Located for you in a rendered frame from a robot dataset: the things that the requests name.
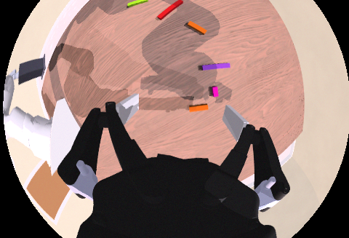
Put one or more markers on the purple rod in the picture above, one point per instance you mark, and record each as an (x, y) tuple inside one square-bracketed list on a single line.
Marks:
[(215, 66)]

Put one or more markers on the red rod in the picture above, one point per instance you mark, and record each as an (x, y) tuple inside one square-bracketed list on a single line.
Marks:
[(170, 9)]

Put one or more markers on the short magenta block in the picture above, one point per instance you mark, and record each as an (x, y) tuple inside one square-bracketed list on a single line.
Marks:
[(214, 91)]

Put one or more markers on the orange rod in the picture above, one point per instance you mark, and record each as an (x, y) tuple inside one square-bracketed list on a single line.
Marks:
[(198, 107), (197, 27)]

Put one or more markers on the lime green flat bar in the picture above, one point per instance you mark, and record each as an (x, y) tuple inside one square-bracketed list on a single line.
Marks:
[(131, 4)]

